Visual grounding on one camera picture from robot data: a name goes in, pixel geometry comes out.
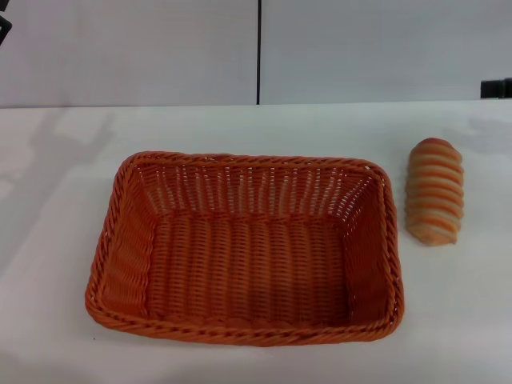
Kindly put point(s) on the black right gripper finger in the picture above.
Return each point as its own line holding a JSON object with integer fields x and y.
{"x": 498, "y": 88}

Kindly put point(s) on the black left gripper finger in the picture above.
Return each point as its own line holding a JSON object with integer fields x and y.
{"x": 4, "y": 29}

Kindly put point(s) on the striped orange bread roll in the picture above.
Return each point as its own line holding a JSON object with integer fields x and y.
{"x": 435, "y": 192}

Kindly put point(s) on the orange woven plastic basket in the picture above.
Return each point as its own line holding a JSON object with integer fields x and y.
{"x": 248, "y": 256}

